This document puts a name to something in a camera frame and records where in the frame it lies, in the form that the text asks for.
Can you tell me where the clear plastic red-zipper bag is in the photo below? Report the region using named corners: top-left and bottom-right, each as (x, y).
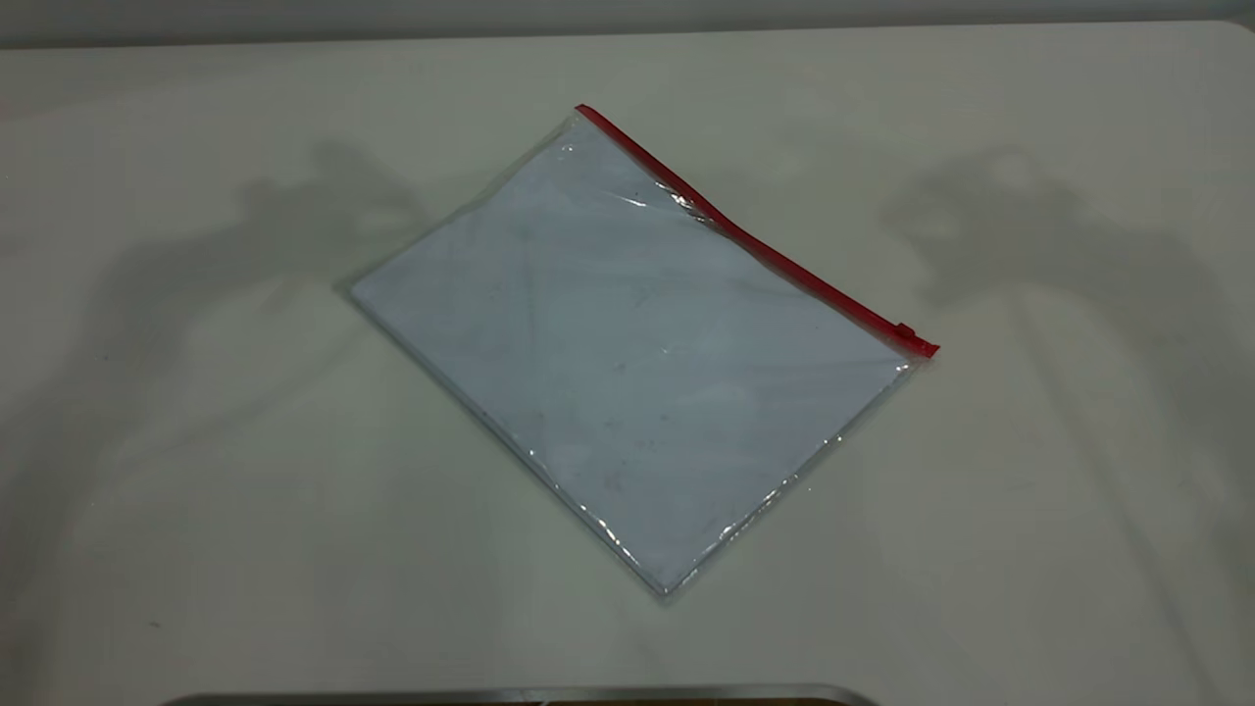
top-left (338, 103), bottom-right (941, 602)

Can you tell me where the silver metal rim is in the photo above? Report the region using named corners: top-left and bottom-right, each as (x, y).
top-left (162, 683), bottom-right (879, 706)

